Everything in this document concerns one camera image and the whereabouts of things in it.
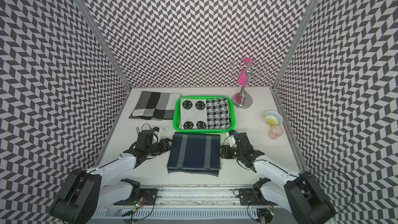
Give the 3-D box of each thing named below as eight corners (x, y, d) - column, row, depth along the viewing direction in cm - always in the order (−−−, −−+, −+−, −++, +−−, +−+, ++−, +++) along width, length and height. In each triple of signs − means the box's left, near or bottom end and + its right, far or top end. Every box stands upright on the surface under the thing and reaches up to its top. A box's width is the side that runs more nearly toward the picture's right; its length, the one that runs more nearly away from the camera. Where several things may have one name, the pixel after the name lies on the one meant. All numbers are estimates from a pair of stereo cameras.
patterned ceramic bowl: (265, 125, 99) (267, 122, 96) (261, 113, 105) (263, 110, 102) (281, 125, 99) (283, 122, 96) (277, 113, 105) (279, 110, 102)
